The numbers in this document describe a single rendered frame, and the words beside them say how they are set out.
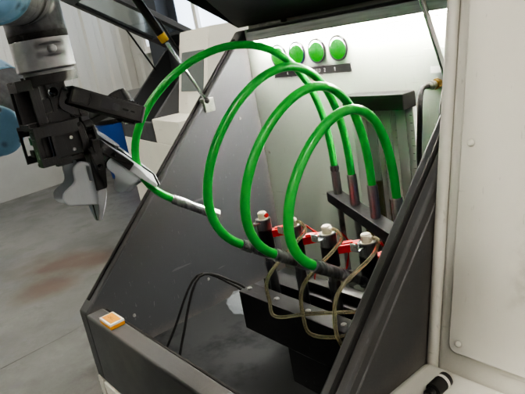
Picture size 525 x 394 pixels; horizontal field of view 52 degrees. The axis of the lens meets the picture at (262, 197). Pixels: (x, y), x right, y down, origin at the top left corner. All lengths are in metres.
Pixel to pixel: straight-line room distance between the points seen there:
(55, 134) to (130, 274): 0.53
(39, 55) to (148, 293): 0.66
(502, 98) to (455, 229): 0.17
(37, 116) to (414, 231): 0.50
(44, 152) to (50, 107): 0.06
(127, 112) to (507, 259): 0.53
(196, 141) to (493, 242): 0.75
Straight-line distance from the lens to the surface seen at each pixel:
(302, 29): 1.16
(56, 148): 0.75
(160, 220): 1.23
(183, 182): 1.24
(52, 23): 0.76
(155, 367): 0.95
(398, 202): 0.85
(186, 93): 4.09
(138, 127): 0.98
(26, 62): 0.76
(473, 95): 0.71
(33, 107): 0.76
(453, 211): 0.73
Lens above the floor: 1.43
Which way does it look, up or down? 16 degrees down
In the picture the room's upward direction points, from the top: 10 degrees counter-clockwise
